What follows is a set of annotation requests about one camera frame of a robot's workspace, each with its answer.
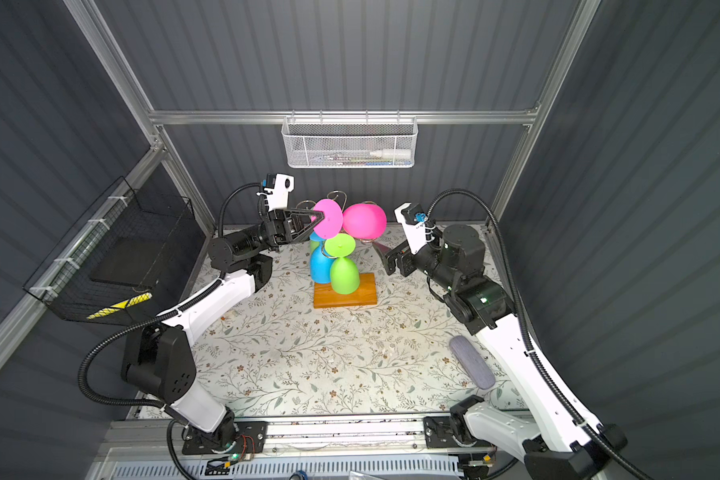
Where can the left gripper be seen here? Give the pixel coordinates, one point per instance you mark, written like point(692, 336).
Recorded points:
point(277, 231)

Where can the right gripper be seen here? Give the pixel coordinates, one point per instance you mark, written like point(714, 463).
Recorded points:
point(403, 253)

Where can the pink wine glass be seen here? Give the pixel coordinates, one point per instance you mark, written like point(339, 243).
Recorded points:
point(361, 221)

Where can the green wine glass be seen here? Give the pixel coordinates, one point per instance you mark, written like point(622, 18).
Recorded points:
point(345, 277)

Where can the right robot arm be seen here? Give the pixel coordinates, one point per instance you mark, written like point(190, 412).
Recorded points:
point(562, 439)

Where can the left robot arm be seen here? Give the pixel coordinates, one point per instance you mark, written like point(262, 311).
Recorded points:
point(159, 359)

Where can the blue wine glass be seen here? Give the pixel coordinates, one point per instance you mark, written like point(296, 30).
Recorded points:
point(320, 262)

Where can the floral table mat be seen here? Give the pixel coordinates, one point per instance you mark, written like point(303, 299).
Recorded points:
point(275, 354)

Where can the purple oblong case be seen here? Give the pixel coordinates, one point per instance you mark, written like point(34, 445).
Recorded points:
point(472, 362)

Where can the gold wire glass rack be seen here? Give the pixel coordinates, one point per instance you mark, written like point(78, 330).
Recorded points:
point(324, 296)

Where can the white wire mesh basket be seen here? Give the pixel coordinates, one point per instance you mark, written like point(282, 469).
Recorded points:
point(351, 141)

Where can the black wire basket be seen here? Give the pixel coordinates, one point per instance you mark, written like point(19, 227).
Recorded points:
point(132, 259)

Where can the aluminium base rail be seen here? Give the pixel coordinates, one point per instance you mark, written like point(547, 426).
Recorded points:
point(294, 436)

